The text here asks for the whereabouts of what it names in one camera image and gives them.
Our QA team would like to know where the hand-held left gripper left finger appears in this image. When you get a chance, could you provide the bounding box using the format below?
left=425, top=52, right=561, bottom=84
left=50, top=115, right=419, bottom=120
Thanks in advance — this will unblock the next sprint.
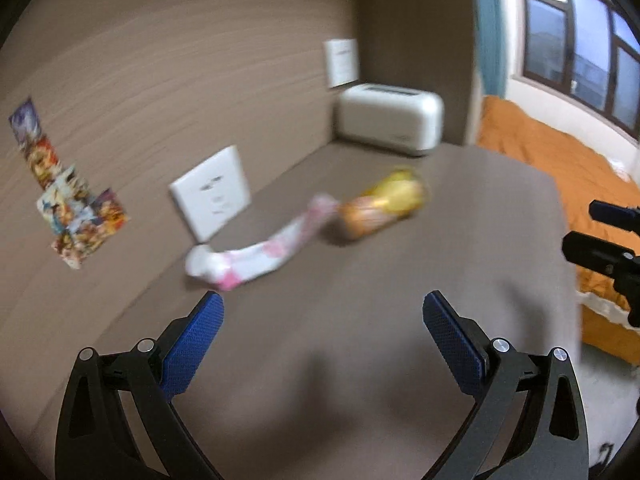
left=55, top=291, right=224, bottom=480

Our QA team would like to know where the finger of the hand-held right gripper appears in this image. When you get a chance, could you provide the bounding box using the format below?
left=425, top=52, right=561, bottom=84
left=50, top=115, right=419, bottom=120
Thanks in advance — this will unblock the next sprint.
left=561, top=231, right=640, bottom=281
left=588, top=200, right=640, bottom=234

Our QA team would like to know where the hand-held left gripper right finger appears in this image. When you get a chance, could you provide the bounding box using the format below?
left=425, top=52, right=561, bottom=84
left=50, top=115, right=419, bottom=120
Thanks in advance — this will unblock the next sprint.
left=423, top=291, right=590, bottom=480

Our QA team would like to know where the orange blanket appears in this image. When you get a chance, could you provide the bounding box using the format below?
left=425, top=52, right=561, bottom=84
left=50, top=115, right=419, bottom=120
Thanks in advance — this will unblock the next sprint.
left=477, top=95, right=640, bottom=368

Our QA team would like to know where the white bed sheet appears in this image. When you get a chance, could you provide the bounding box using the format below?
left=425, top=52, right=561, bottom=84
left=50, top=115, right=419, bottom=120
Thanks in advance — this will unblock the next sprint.
left=576, top=287, right=638, bottom=332

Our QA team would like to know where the dark framed window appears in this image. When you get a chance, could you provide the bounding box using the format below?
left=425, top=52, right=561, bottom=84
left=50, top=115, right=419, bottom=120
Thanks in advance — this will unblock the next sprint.
left=517, top=0, right=640, bottom=131

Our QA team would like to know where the white toaster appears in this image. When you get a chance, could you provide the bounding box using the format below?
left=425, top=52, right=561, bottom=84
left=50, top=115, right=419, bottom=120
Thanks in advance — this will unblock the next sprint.
left=335, top=83, right=445, bottom=157

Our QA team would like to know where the white and pink sock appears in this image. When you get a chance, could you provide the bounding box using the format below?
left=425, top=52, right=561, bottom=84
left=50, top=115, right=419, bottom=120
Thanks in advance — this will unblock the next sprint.
left=227, top=192, right=342, bottom=286

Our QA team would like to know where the blue curtain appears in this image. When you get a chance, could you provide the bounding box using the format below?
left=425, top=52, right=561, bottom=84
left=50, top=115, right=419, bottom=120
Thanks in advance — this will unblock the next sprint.
left=470, top=0, right=511, bottom=98

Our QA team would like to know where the colourful sticker strip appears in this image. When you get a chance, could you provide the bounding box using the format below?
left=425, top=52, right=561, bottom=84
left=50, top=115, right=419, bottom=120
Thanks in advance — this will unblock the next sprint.
left=8, top=97, right=130, bottom=271

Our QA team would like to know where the white wall socket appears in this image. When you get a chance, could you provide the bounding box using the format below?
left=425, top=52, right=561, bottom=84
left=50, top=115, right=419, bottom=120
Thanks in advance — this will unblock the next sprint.
left=323, top=38, right=361, bottom=90
left=169, top=145, right=252, bottom=243

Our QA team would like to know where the yellow orange snack bag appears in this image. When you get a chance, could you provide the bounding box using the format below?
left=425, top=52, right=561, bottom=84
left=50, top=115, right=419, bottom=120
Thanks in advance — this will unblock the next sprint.
left=337, top=167, right=431, bottom=241

